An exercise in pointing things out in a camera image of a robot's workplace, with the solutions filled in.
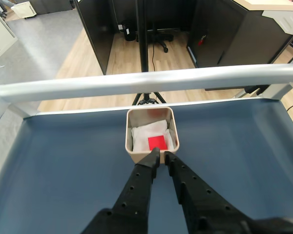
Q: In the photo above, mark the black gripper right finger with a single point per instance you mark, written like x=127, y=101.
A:
x=200, y=202

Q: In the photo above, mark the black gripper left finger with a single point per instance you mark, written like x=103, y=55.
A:
x=134, y=195

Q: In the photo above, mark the red cube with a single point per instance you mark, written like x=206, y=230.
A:
x=157, y=142

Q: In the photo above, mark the beige square box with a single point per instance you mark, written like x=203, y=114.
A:
x=128, y=131

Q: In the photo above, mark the white storage box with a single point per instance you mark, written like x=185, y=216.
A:
x=24, y=9

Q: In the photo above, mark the white crumpled cloth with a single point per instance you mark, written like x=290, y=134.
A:
x=141, y=136

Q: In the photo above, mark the dark blue-grey table mat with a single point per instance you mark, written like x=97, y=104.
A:
x=63, y=158

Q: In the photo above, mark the black office chair base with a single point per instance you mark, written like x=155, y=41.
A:
x=161, y=37

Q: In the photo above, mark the red fire extinguisher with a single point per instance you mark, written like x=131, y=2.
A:
x=202, y=41

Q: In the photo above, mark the black waste bin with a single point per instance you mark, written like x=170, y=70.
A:
x=129, y=31

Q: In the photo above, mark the black desk partition panel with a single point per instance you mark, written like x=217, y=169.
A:
x=100, y=29

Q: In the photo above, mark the black desk with wooden top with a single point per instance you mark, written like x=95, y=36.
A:
x=234, y=31

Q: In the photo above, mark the pale grey cabinet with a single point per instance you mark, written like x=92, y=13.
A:
x=0, y=34

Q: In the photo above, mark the silver metal cart rail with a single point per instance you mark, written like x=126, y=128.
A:
x=136, y=83

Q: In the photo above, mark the black camera tripod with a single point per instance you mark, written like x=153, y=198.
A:
x=142, y=36

